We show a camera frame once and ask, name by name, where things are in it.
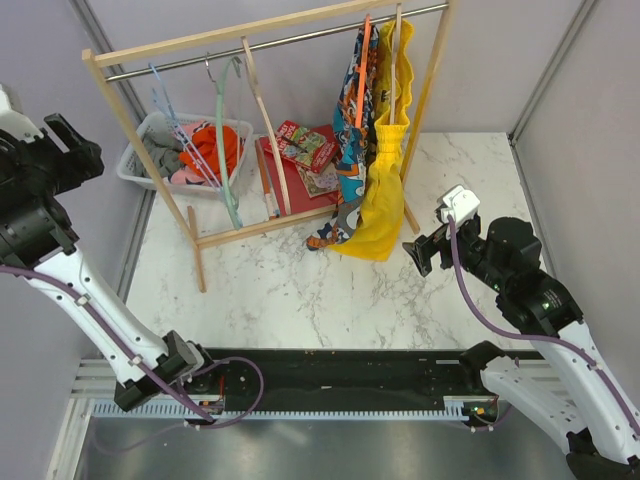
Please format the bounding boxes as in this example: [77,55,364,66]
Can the light wooden hanger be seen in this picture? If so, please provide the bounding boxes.
[241,36,291,215]

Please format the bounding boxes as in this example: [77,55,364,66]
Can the metal hanging rail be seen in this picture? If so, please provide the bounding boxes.
[106,3,449,84]

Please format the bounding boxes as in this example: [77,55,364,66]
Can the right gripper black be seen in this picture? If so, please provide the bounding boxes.
[403,212,509,292]

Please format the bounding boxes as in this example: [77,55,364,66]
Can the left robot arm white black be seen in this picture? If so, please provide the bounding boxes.
[1,86,220,423]

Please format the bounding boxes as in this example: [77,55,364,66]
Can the small illustrated booklet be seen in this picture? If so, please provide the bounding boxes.
[296,162,339,198]

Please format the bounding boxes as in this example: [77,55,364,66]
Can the aluminium corner post left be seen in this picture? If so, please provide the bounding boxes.
[67,0,156,301]

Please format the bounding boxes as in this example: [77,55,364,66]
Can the white plastic laundry basket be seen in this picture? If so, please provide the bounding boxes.
[116,111,254,198]

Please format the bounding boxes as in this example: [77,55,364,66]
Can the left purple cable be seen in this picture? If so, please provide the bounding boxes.
[0,264,217,425]

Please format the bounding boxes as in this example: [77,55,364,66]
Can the wooden hanger with yellow shorts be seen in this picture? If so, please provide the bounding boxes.
[390,3,402,124]

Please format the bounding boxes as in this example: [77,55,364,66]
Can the orange plastic hanger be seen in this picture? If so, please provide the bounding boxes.
[354,14,372,129]

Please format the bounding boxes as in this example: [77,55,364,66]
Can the aluminium corner post right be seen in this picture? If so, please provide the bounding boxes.
[507,0,600,147]

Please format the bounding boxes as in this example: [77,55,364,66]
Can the grey garment in basket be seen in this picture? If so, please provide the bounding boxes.
[142,131,183,178]

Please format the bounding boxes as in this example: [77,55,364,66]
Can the large red book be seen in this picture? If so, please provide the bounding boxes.
[258,136,341,216]

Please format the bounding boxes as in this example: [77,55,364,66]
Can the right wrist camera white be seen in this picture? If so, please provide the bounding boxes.
[436,185,480,225]

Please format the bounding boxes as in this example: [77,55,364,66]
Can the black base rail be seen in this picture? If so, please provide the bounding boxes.
[182,348,488,412]

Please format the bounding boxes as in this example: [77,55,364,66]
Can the orange shorts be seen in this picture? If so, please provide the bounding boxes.
[179,125,244,181]

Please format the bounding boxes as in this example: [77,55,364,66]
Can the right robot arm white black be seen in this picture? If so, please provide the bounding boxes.
[402,216,639,479]

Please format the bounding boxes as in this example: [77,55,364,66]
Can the yellow shorts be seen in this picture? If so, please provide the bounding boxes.
[329,20,414,262]

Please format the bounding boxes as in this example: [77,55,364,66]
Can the aluminium corner post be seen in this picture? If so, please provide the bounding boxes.
[507,0,600,147]
[67,0,156,301]

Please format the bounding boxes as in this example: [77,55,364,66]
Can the colourful patterned shorts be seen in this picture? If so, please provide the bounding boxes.
[306,25,378,251]

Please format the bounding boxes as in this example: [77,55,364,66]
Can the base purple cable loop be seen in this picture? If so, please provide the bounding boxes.
[89,355,266,455]

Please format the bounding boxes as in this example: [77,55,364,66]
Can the white slotted cable duct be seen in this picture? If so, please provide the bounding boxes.
[91,399,469,422]

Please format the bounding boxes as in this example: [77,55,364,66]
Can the wooden clothes rack frame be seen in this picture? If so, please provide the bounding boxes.
[82,1,458,293]

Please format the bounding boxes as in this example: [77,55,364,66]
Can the mint green plastic hanger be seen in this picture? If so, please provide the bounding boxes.
[215,56,243,230]

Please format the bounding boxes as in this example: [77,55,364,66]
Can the blue wire hanger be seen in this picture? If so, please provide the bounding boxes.
[148,63,221,191]

